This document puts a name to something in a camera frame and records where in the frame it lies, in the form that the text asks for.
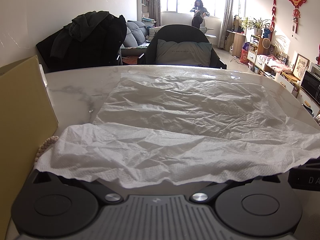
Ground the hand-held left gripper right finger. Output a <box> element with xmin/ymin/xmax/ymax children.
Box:
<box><xmin>189</xmin><ymin>174</ymin><xmax>289</xmax><ymax>203</ymax></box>

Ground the framed figure picture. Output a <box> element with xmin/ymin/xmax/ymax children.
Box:
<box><xmin>291</xmin><ymin>53</ymin><xmax>310</xmax><ymax>77</ymax></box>

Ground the tan cardboard box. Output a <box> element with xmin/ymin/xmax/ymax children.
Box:
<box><xmin>0</xmin><ymin>56</ymin><xmax>59</xmax><ymax>240</ymax></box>

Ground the grey cushion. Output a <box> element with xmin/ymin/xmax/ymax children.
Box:
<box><xmin>155</xmin><ymin>39</ymin><xmax>213</xmax><ymax>67</ymax></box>

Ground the low white drawer cabinet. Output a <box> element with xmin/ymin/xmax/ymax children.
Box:
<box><xmin>260</xmin><ymin>65</ymin><xmax>320</xmax><ymax>120</ymax></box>

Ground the dark green jacket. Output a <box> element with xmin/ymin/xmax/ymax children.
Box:
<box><xmin>50</xmin><ymin>10</ymin><xmax>114</xmax><ymax>58</ymax></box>

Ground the pink cloth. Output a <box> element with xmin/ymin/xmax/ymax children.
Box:
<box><xmin>257</xmin><ymin>54</ymin><xmax>292</xmax><ymax>72</ymax></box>

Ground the white bookshelf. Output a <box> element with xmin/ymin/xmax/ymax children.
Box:
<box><xmin>140</xmin><ymin>0</ymin><xmax>150</xmax><ymax>22</ymax></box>

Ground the grey curtain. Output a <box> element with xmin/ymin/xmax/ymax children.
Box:
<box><xmin>149</xmin><ymin>0</ymin><xmax>162</xmax><ymax>27</ymax></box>
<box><xmin>217</xmin><ymin>0</ymin><xmax>240</xmax><ymax>49</ymax></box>

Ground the orange printed cloth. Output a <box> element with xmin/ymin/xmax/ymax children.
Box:
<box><xmin>122</xmin><ymin>54</ymin><xmax>140</xmax><ymax>66</ymax></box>

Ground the green potted plant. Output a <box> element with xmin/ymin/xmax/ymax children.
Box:
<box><xmin>240</xmin><ymin>17</ymin><xmax>272</xmax><ymax>37</ymax></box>

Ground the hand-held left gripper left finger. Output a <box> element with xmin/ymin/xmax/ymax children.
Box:
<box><xmin>31</xmin><ymin>169</ymin><xmax>123</xmax><ymax>203</ymax></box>

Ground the wooden desk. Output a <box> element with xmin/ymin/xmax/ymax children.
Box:
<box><xmin>226</xmin><ymin>29</ymin><xmax>247</xmax><ymax>57</ymax></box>

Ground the white office chair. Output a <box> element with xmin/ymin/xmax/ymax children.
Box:
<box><xmin>199</xmin><ymin>20</ymin><xmax>218</xmax><ymax>40</ymax></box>

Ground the white paper napkin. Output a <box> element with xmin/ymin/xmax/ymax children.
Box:
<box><xmin>34</xmin><ymin>70</ymin><xmax>320</xmax><ymax>189</ymax></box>

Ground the black armchair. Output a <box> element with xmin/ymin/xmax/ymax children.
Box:
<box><xmin>137</xmin><ymin>24</ymin><xmax>227</xmax><ymax>70</ymax></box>

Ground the grey sofa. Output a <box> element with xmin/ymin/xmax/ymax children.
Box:
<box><xmin>121</xmin><ymin>21</ymin><xmax>157</xmax><ymax>56</ymax></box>

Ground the wooden shelf unit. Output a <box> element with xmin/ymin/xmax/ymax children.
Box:
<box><xmin>247</xmin><ymin>34</ymin><xmax>275</xmax><ymax>68</ymax></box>

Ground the white printed pillow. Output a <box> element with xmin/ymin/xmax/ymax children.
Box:
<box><xmin>149</xmin><ymin>27</ymin><xmax>163</xmax><ymax>40</ymax></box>

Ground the black microwave oven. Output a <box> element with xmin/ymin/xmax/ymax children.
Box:
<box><xmin>300</xmin><ymin>69</ymin><xmax>320</xmax><ymax>96</ymax></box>

